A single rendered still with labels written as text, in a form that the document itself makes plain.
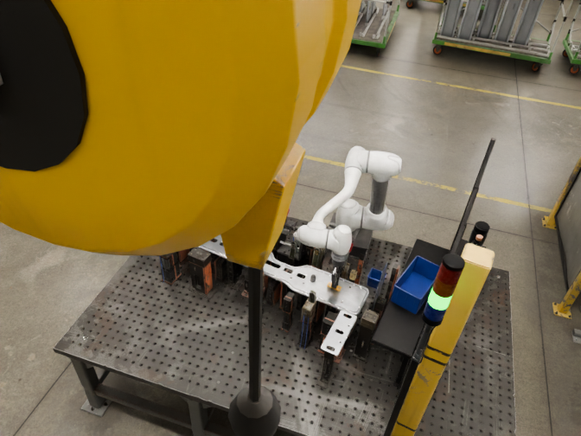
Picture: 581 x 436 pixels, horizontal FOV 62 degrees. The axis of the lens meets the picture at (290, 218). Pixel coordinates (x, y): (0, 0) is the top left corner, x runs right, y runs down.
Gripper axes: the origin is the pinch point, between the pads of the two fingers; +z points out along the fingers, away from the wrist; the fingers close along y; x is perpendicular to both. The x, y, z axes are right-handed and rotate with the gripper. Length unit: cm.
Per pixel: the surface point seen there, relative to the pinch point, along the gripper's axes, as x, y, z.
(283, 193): 47, 173, -197
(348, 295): 9.4, 0.4, 6.0
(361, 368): 30, 22, 36
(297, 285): -19.6, 8.3, 5.9
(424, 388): 63, 53, -16
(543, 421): 149, -46, 106
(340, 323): 12.7, 21.7, 6.0
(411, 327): 48.3, 7.2, 3.1
